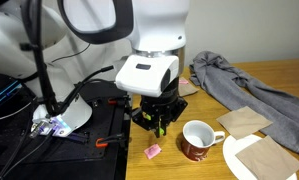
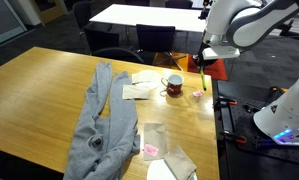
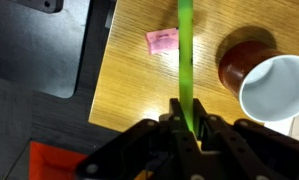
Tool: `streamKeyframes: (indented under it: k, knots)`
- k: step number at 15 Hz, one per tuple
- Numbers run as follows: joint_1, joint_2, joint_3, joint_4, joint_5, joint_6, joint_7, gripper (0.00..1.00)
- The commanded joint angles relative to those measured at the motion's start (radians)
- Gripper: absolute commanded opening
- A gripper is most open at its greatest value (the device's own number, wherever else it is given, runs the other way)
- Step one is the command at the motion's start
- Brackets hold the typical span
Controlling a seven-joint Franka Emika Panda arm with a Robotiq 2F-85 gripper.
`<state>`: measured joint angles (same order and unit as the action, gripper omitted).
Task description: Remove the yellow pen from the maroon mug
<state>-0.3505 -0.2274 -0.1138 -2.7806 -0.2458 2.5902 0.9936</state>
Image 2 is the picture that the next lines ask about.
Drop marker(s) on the small pink paper piece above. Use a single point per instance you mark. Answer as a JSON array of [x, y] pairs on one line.
[[198, 94]]

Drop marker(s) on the grey sweater garment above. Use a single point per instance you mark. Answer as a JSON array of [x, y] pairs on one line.
[[119, 110]]

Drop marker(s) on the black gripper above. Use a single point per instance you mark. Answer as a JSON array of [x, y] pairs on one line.
[[207, 61]]

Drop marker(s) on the maroon mug white inside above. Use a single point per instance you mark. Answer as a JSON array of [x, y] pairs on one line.
[[173, 88]]

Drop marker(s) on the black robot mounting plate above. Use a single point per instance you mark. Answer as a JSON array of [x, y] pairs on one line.
[[242, 120]]

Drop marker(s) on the white meeting table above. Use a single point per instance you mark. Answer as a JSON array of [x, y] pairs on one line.
[[145, 16]]

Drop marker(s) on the pink sticky note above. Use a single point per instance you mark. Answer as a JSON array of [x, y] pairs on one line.
[[151, 150]]

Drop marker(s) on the black office chair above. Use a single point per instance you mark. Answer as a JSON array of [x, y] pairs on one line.
[[122, 53], [99, 38], [155, 38], [179, 4]]

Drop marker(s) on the wooden door panel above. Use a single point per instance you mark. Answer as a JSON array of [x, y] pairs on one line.
[[52, 11]]

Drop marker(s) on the yellow-green pen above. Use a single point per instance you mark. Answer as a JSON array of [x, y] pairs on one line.
[[203, 80]]

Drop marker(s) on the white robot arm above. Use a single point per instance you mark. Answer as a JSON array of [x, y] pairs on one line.
[[282, 110]]

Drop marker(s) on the white round plate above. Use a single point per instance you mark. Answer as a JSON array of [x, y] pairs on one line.
[[155, 83], [157, 171]]

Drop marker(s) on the folded beige paper napkin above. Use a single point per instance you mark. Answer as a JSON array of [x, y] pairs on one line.
[[180, 163]]

